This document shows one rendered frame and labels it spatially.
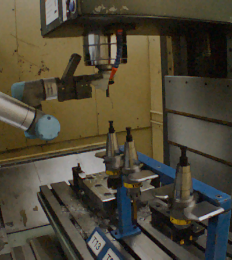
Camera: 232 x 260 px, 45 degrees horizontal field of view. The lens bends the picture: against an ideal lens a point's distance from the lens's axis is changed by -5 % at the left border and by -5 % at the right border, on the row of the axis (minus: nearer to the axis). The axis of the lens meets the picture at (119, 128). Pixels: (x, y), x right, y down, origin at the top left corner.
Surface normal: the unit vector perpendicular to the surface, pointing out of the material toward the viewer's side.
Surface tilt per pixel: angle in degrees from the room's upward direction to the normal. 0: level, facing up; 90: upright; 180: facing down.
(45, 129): 90
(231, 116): 90
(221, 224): 90
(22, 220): 24
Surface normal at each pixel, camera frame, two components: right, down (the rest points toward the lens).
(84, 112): 0.44, 0.18
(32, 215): 0.14, -0.82
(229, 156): -0.91, 0.13
